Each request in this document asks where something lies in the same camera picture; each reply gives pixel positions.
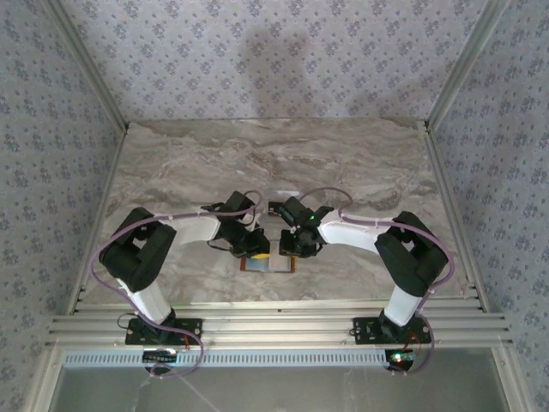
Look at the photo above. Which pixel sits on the brown leather card holder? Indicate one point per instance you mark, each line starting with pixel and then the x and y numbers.
pixel 249 266

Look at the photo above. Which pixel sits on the pale pink credit card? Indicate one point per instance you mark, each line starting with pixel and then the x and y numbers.
pixel 279 264

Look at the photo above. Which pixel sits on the white credit card red print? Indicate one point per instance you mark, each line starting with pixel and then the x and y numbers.
pixel 287 193

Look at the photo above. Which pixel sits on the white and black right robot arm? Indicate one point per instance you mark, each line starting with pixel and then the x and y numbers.
pixel 351 229

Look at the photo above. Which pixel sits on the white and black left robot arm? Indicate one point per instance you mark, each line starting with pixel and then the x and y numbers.
pixel 193 227

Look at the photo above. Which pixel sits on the left controller circuit board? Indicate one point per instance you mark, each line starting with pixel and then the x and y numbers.
pixel 161 355

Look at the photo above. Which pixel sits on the controller circuit board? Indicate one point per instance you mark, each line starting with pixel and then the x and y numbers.
pixel 401 358
pixel 161 355

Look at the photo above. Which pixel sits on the right controller circuit board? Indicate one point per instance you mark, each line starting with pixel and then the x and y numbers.
pixel 401 358

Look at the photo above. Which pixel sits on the aluminium rail frame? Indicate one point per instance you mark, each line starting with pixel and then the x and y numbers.
pixel 279 326

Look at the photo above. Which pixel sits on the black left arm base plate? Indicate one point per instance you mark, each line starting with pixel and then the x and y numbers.
pixel 193 328

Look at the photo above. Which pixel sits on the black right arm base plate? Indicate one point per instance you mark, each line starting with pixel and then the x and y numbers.
pixel 364 330

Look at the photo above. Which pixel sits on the aluminium table side rail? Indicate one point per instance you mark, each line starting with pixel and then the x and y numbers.
pixel 96 214
pixel 442 171

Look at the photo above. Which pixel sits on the aluminium corner post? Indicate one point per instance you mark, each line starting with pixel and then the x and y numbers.
pixel 463 64
pixel 89 64

